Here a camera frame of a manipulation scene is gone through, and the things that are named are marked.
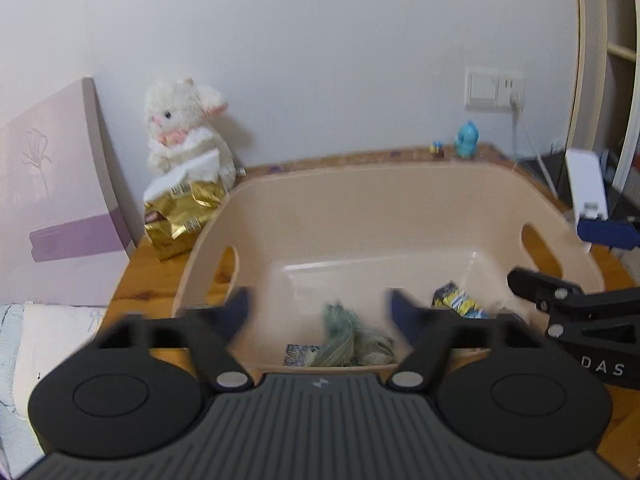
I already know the beige plastic basket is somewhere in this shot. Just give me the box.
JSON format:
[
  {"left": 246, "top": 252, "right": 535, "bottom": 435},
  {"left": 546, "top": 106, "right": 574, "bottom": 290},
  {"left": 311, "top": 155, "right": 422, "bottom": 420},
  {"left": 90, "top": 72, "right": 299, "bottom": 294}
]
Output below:
[{"left": 171, "top": 159, "right": 607, "bottom": 372}]

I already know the green packet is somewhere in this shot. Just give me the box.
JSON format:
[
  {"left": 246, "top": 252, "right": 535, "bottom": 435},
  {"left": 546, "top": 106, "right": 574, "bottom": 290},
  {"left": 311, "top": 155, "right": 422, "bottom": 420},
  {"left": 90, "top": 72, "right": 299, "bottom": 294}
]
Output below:
[{"left": 306, "top": 301, "right": 398, "bottom": 368}]

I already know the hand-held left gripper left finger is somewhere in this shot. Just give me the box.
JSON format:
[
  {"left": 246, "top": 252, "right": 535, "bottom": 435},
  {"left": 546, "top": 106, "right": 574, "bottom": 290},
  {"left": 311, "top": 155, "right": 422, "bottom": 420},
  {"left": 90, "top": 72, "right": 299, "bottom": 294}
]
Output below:
[{"left": 92, "top": 287, "right": 254, "bottom": 394}]

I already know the white wall socket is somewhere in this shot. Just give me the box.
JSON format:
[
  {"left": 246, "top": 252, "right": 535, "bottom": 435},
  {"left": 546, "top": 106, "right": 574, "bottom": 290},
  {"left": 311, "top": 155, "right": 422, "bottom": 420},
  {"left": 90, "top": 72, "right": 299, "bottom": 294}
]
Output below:
[{"left": 498, "top": 70, "right": 526, "bottom": 107}]

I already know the blue yellow snack packet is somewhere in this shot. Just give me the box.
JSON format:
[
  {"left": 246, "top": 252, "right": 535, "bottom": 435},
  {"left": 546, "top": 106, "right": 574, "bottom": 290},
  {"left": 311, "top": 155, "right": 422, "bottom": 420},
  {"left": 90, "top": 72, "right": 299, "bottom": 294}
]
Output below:
[{"left": 431, "top": 281, "right": 492, "bottom": 321}]

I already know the white plush bunny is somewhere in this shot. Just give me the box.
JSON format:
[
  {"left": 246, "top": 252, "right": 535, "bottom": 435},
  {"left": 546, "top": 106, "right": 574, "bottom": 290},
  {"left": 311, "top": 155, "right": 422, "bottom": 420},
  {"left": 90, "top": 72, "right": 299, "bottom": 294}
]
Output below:
[{"left": 144, "top": 77, "right": 237, "bottom": 192}]

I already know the blue toy figure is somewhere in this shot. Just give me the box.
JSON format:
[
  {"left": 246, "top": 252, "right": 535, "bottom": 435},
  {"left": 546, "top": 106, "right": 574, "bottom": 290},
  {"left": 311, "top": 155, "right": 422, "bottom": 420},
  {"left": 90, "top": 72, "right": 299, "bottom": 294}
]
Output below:
[{"left": 454, "top": 120, "right": 481, "bottom": 160}]

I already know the white wall switch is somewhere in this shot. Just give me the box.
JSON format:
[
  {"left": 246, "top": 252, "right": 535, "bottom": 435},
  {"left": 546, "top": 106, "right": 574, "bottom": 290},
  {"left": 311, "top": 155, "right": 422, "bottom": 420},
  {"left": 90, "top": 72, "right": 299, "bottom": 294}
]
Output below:
[{"left": 465, "top": 66, "right": 500, "bottom": 109}]

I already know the cream wooden shelf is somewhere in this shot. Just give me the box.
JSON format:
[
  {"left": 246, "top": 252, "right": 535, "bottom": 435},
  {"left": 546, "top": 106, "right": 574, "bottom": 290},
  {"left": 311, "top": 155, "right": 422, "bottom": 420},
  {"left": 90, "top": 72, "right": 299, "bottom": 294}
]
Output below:
[{"left": 566, "top": 0, "right": 640, "bottom": 192}]

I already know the gold snack bag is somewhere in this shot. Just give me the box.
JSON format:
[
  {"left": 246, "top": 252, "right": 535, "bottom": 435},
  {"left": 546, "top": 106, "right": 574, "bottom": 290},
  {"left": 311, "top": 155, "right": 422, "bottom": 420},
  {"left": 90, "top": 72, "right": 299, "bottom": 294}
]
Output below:
[{"left": 143, "top": 150, "right": 230, "bottom": 262}]

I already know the white box device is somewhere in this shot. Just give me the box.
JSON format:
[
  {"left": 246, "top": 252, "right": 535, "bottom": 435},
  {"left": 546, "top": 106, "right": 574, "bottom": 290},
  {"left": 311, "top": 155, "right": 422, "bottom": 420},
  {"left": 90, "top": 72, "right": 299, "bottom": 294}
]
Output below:
[{"left": 565, "top": 148, "right": 610, "bottom": 221}]

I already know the light bedding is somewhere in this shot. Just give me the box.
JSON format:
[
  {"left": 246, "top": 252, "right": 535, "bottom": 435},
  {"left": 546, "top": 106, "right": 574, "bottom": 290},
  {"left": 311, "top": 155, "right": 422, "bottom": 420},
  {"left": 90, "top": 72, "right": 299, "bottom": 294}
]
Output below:
[{"left": 0, "top": 302, "right": 108, "bottom": 463}]

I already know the black box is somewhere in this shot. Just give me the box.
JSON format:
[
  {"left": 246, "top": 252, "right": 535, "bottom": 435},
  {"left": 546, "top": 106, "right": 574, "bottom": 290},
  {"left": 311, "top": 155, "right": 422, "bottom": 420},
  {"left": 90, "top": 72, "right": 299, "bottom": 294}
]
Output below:
[{"left": 517, "top": 152, "right": 572, "bottom": 202}]

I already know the small blue printed packet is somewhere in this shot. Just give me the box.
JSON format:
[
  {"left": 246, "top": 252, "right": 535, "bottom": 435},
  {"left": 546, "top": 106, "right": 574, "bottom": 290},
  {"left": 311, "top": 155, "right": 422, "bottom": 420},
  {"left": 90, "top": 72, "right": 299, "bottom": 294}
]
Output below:
[{"left": 283, "top": 343, "right": 321, "bottom": 368}]

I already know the pink purple flat box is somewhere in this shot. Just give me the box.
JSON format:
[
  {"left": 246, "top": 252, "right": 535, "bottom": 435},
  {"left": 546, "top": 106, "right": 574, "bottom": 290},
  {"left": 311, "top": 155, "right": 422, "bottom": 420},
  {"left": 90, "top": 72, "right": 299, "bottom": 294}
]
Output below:
[{"left": 0, "top": 77, "right": 137, "bottom": 307}]

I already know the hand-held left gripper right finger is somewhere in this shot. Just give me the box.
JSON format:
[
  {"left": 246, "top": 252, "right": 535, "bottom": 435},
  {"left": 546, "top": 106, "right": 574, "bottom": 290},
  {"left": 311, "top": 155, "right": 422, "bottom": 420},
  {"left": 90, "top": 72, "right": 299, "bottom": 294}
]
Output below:
[{"left": 385, "top": 287, "right": 546, "bottom": 393}]

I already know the white plug with cable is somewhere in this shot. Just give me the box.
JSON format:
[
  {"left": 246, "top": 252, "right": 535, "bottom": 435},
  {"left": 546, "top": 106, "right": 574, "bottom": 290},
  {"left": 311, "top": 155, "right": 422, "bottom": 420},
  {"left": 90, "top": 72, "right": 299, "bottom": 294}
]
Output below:
[{"left": 509, "top": 91, "right": 560, "bottom": 202}]

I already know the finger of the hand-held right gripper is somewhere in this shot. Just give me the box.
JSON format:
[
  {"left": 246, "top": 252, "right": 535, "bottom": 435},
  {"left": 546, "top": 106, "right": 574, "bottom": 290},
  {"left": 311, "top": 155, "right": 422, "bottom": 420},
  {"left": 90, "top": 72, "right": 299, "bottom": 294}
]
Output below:
[
  {"left": 506, "top": 267, "right": 597, "bottom": 322},
  {"left": 576, "top": 218, "right": 640, "bottom": 252}
]

